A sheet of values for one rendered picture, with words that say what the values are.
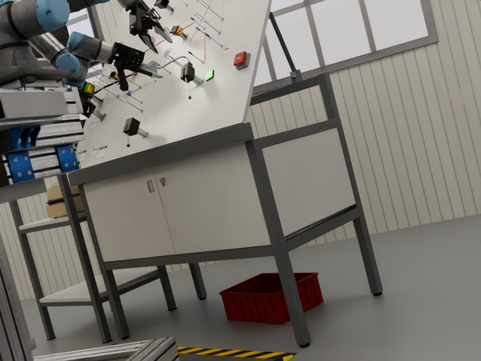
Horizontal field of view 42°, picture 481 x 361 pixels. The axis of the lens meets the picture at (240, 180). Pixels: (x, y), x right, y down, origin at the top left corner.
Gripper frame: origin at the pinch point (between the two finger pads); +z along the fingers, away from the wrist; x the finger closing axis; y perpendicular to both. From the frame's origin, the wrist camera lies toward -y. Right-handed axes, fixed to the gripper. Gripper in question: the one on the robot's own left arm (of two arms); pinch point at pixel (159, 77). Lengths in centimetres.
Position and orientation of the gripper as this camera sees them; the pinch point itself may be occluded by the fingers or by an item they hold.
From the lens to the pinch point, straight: 245.3
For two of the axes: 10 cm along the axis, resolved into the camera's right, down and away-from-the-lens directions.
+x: -3.2, -2.6, 9.1
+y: 3.4, -9.3, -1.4
